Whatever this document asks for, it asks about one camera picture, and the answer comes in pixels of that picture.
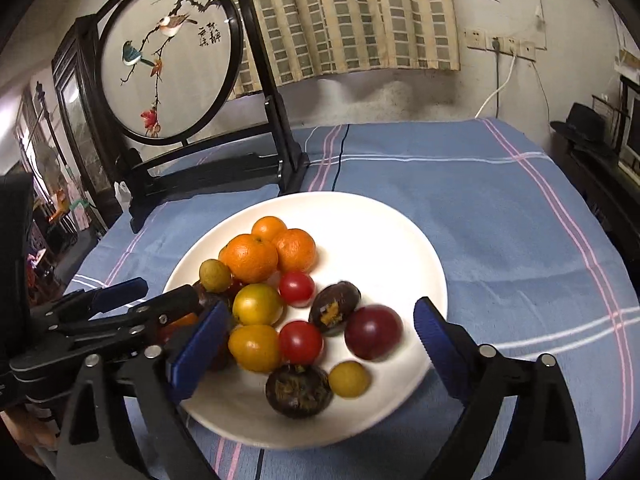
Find person's left hand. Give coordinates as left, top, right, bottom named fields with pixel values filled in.
left=0, top=410, right=58, bottom=466

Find round embroidered bird screen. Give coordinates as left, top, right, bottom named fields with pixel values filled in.
left=92, top=0, right=312, bottom=235

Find checked beige curtain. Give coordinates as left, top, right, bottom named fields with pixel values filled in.
left=116, top=0, right=461, bottom=101

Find small green-yellow plum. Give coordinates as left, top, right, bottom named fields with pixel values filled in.
left=199, top=258, right=233, bottom=293

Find dark wooden sideboard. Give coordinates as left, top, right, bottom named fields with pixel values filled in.
left=565, top=75, right=640, bottom=241

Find blue striped tablecloth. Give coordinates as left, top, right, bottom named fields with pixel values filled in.
left=62, top=117, right=636, bottom=480

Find white power cable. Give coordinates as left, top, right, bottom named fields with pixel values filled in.
left=474, top=52, right=518, bottom=120

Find dark purple passion fruit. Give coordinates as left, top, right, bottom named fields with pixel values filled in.
left=308, top=282, right=362, bottom=336
left=265, top=363, right=334, bottom=419

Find dark wooden cabinet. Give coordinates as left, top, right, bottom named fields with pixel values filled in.
left=51, top=15, right=131, bottom=211

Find white round plate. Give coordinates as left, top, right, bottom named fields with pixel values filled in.
left=161, top=191, right=448, bottom=448

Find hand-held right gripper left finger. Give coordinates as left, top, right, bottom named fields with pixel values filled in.
left=56, top=300, right=232, bottom=480

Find small yellow plum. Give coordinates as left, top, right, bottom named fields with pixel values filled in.
left=328, top=360, right=371, bottom=399

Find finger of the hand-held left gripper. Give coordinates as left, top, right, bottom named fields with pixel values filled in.
left=60, top=284, right=205, bottom=356
left=30, top=277, right=150, bottom=333

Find black hat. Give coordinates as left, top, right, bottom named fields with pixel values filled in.
left=549, top=102, right=616, bottom=153

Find grey power cable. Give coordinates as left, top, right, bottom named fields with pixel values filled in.
left=491, top=37, right=503, bottom=120

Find small orange mandarin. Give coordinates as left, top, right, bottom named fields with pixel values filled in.
left=251, top=215, right=288, bottom=242

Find yellow-green orange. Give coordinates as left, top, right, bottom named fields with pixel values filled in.
left=232, top=283, right=285, bottom=327

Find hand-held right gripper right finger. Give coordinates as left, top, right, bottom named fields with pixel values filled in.
left=414, top=296, right=587, bottom=480

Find white wall socket strip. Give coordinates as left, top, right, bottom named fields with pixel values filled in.
left=465, top=27, right=537, bottom=63

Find large yellow-orange orange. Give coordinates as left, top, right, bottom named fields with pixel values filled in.
left=228, top=324, right=282, bottom=373

